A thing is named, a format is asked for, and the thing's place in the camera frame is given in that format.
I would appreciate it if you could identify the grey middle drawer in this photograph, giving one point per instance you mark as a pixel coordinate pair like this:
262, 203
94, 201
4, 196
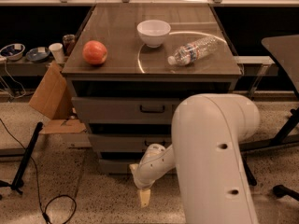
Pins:
126, 143

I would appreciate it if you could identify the grey top drawer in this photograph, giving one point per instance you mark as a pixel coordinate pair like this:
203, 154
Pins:
125, 110

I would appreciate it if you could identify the black stand leg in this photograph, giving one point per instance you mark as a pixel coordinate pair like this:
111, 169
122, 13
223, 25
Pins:
17, 182
250, 177

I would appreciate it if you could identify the dark glass jar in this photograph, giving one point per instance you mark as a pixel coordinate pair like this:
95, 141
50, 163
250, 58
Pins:
69, 42

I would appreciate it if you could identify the clear plastic water bottle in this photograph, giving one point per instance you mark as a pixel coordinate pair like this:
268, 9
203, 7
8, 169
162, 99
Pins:
193, 51

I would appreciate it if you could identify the brown cardboard box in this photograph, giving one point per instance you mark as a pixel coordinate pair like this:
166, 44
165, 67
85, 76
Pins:
52, 99

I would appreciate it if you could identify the white rimmed bowl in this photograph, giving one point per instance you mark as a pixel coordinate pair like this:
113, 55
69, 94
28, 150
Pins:
13, 52

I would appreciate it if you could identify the black left stand leg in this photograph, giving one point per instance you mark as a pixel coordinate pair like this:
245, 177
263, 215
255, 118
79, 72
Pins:
17, 182

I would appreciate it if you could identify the red apple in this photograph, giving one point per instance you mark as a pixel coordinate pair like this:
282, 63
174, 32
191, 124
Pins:
94, 52

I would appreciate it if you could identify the black right stand leg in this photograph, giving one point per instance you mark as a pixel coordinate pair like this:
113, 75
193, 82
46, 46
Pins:
250, 177

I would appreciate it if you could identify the white paper cup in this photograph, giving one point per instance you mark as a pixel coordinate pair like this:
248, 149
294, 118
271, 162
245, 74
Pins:
57, 51

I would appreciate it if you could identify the black caster foot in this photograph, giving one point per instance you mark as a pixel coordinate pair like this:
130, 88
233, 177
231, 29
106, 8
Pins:
281, 191

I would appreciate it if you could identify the grey drawer cabinet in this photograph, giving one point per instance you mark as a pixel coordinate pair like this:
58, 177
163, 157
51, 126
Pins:
134, 70

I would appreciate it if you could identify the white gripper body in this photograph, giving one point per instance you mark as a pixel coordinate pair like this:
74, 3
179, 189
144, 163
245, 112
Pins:
140, 178

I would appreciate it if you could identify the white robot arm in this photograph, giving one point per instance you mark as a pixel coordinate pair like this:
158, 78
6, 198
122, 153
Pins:
206, 131

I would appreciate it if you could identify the blue bowl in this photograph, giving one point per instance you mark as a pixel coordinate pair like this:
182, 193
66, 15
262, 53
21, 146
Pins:
38, 55

